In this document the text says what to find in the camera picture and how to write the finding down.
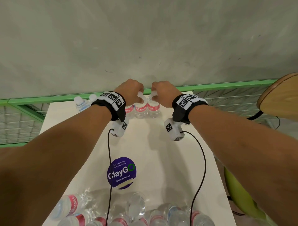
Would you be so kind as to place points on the person's left hand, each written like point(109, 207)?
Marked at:
point(129, 89)

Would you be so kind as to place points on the person's right hand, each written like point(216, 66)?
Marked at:
point(166, 93)

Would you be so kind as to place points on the clear water bottle red label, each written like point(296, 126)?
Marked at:
point(140, 109)
point(153, 108)

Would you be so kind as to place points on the tidy grid of water bottles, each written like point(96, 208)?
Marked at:
point(81, 104)

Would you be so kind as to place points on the person's left forearm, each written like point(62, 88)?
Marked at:
point(46, 163)

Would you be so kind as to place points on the person's right forearm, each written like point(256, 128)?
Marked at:
point(251, 153)

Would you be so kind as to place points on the black marker wristband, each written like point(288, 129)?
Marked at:
point(179, 115)
point(118, 111)

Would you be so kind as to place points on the white table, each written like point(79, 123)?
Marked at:
point(151, 144)

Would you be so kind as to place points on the purple round sticker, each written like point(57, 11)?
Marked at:
point(121, 173)

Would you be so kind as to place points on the green framed mesh fence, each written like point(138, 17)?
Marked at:
point(23, 121)

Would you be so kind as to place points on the green chair wooden backrest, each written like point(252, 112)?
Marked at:
point(281, 97)

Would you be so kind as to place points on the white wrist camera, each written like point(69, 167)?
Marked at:
point(174, 133)
point(117, 131)

